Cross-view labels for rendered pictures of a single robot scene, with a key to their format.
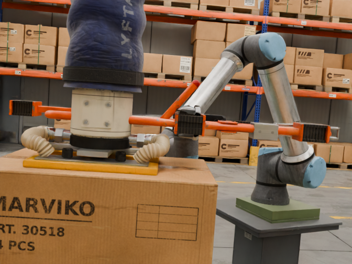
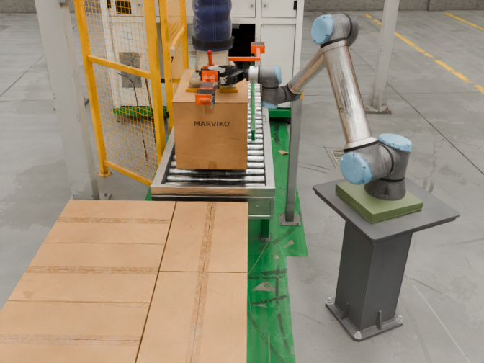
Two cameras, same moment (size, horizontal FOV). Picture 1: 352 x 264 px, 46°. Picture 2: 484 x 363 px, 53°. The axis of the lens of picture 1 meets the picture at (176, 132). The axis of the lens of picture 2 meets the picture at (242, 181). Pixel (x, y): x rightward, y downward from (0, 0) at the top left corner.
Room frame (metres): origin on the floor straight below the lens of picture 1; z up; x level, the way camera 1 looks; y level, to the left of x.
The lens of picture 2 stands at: (1.44, -2.50, 1.96)
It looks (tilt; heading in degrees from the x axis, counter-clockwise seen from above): 29 degrees down; 92
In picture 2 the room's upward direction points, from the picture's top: straight up
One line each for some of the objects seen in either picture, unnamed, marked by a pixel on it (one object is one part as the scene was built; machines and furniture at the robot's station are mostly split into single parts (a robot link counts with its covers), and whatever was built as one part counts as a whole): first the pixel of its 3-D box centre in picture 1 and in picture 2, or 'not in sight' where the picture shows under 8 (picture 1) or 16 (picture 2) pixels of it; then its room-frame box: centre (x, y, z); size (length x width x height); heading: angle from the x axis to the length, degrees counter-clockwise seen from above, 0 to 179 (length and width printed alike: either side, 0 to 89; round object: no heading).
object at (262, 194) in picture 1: (270, 190); (386, 181); (2.06, -0.49, 0.85); 0.19 x 0.19 x 0.10
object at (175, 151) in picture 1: (184, 149); (271, 96); (1.51, -0.03, 1.10); 0.12 x 0.09 x 0.12; 37
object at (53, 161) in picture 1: (94, 159); (196, 78); (1.09, 0.21, 1.11); 0.34 x 0.10 x 0.05; 92
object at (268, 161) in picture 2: not in sight; (265, 124); (1.50, 1.01, 0.50); 2.31 x 0.05 x 0.19; 91
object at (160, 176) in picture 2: not in sight; (181, 122); (0.85, 1.00, 0.50); 2.31 x 0.05 x 0.19; 91
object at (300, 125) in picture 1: (310, 132); (204, 96); (1.19, -0.39, 1.21); 0.08 x 0.07 x 0.05; 92
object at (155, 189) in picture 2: not in sight; (212, 190); (1.20, -0.16, 0.58); 0.70 x 0.03 x 0.06; 1
